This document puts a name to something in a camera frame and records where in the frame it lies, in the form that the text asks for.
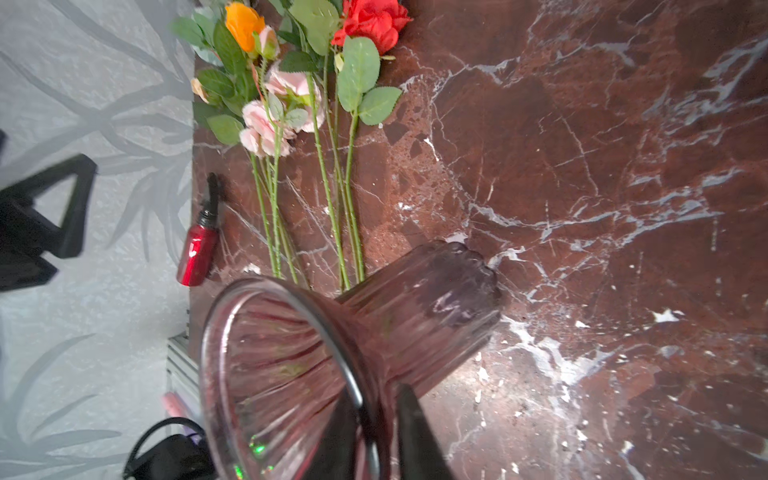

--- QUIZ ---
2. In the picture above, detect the red handheld tool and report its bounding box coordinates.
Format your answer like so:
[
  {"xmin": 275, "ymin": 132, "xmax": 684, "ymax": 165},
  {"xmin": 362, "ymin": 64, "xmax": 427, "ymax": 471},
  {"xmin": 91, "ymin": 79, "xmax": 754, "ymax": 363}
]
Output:
[{"xmin": 176, "ymin": 173, "xmax": 220, "ymax": 287}]

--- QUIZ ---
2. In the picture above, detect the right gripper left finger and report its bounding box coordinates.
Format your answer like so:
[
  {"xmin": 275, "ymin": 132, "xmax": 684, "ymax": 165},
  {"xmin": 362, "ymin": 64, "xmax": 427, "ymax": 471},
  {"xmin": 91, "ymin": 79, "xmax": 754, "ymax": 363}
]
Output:
[{"xmin": 299, "ymin": 390, "xmax": 360, "ymax": 480}]

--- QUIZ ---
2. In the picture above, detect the orange rose stem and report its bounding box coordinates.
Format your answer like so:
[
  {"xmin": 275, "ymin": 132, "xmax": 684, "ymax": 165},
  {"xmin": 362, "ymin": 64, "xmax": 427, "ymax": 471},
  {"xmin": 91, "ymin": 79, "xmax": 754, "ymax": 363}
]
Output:
[{"xmin": 170, "ymin": 1, "xmax": 301, "ymax": 283}]

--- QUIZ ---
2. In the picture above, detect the purple pink toy tool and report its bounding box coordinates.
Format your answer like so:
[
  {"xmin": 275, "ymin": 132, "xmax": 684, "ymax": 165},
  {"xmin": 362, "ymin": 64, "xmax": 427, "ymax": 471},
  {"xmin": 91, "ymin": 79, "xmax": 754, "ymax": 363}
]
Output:
[{"xmin": 162, "ymin": 392, "xmax": 194, "ymax": 420}]

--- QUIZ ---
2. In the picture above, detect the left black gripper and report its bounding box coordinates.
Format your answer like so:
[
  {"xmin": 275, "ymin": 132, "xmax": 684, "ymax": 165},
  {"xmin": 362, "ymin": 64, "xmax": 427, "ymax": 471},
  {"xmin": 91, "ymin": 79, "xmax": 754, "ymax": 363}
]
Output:
[{"xmin": 1, "ymin": 154, "xmax": 97, "ymax": 292}]

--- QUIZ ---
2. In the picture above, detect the light pink rose stem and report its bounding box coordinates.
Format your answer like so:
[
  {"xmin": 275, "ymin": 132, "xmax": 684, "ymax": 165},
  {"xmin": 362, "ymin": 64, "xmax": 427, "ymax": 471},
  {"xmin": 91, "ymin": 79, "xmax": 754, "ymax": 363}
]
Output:
[{"xmin": 239, "ymin": 58, "xmax": 325, "ymax": 283}]

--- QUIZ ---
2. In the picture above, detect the dark red glass vase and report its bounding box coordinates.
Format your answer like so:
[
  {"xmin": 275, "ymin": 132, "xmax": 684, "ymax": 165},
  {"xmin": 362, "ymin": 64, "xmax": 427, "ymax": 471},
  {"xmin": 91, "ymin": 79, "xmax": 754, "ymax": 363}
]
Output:
[{"xmin": 200, "ymin": 240, "xmax": 501, "ymax": 479}]

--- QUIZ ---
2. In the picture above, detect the small red rose spray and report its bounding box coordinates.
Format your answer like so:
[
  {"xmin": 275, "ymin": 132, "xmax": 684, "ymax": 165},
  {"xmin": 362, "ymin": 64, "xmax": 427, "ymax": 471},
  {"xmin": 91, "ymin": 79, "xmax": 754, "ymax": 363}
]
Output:
[{"xmin": 273, "ymin": 1, "xmax": 412, "ymax": 289}]

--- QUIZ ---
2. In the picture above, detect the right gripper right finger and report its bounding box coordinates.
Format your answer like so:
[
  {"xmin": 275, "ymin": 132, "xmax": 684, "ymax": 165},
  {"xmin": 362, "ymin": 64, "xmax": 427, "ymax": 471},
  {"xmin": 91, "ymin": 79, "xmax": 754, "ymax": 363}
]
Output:
[{"xmin": 396, "ymin": 384, "xmax": 454, "ymax": 480}]

